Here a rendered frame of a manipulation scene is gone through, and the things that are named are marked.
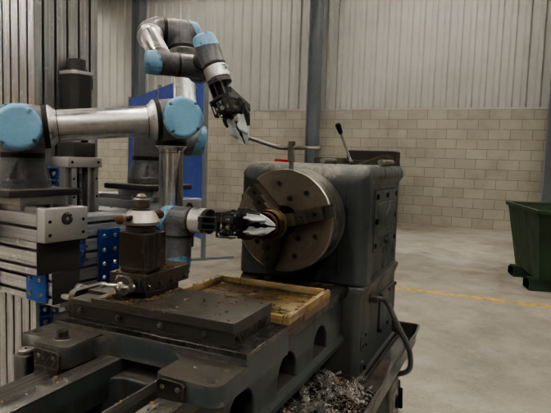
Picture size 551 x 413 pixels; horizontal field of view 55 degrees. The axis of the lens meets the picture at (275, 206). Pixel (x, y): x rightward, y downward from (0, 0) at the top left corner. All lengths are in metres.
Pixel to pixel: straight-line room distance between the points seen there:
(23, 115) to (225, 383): 0.88
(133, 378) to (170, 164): 0.76
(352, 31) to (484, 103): 3.19
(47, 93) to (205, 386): 1.25
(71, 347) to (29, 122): 0.63
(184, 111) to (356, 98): 10.52
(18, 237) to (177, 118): 0.54
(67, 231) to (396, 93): 10.55
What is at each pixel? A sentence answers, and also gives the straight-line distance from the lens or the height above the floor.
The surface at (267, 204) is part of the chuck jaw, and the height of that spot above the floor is 1.13.
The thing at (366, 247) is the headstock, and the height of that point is 1.00.
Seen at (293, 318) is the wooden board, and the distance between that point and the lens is 1.26.
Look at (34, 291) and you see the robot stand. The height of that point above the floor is 0.88.
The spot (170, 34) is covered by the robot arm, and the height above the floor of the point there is 1.72.
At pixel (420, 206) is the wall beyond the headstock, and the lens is 11.53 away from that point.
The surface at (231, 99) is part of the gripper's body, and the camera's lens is 1.61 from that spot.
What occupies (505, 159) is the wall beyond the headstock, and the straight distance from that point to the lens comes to 11.39.
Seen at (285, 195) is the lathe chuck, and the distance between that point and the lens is 1.58.
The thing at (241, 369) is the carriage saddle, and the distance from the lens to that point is 0.95.
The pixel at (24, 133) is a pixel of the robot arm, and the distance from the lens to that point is 1.46.
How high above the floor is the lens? 1.26
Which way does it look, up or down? 5 degrees down
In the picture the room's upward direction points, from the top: 2 degrees clockwise
